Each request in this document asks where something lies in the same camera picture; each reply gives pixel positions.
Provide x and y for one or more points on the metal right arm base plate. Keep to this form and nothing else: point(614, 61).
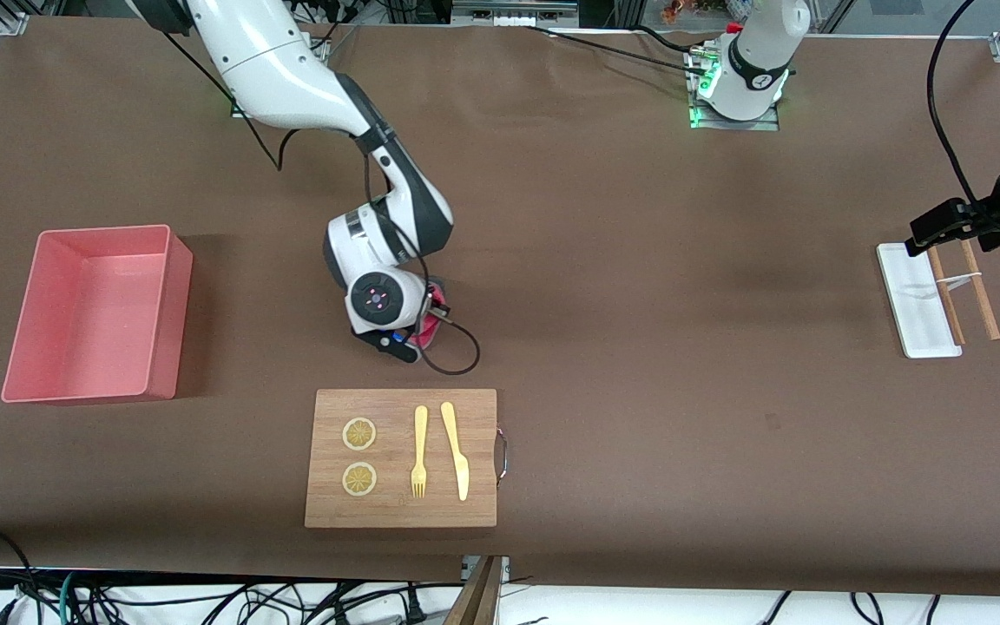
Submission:
point(238, 108)

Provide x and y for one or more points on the wooden cutting board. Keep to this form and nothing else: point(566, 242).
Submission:
point(396, 512)

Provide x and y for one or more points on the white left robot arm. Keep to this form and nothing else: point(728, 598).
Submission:
point(760, 52)

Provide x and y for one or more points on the white rubber band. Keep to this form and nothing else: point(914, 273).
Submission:
point(960, 279)

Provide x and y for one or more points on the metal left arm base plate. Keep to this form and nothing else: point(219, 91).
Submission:
point(734, 124)

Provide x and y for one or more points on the grey power strip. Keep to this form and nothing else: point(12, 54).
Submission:
point(509, 10)

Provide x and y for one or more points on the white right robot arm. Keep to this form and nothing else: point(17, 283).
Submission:
point(274, 69)

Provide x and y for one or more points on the yellow plastic fork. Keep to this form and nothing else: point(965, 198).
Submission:
point(420, 434)

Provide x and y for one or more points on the wooden dowel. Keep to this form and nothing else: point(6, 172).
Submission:
point(950, 304)
point(986, 304)

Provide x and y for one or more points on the yellow plastic knife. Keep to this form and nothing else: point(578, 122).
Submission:
point(457, 451)

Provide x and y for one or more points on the dark wooden plank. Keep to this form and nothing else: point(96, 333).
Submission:
point(478, 599)

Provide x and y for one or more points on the pink plastic bin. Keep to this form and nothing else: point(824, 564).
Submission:
point(83, 330)

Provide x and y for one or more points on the colourful small objects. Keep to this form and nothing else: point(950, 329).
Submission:
point(678, 10)

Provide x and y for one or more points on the brown table cover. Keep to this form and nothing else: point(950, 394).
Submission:
point(639, 260)

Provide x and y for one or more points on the black plug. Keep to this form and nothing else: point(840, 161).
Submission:
point(415, 612)

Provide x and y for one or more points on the lemon slice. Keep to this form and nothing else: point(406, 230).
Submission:
point(359, 434)
point(359, 479)

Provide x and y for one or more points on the pink and grey cloth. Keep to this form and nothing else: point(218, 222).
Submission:
point(429, 332)

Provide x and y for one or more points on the white rack tray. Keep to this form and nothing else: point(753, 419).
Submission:
point(908, 295)

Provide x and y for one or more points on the metal bracket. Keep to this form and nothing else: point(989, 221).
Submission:
point(468, 569)

